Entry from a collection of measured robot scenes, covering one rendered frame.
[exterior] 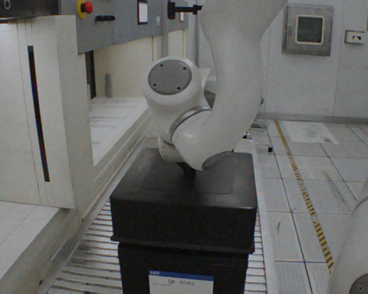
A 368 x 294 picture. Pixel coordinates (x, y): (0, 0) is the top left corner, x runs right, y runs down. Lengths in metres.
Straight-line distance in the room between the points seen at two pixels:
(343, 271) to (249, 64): 0.27
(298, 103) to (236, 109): 4.70
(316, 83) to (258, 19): 4.69
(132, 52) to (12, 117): 1.45
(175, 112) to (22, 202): 0.73
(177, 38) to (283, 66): 1.78
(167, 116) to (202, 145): 0.07
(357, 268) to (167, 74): 0.34
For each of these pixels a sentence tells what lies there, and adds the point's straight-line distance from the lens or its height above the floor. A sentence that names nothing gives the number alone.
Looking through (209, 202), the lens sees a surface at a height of 1.06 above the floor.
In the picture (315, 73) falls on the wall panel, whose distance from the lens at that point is 5.09.
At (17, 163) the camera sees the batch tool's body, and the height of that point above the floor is 1.00.
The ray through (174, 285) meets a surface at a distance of 0.78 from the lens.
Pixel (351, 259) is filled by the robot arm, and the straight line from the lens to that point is 0.40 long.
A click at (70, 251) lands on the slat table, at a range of 1.06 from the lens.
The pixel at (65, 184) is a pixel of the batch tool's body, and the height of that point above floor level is 0.95.
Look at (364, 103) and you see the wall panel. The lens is 5.39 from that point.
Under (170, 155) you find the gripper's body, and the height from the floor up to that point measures 1.13.
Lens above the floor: 1.38
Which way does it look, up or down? 21 degrees down
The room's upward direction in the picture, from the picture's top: straight up
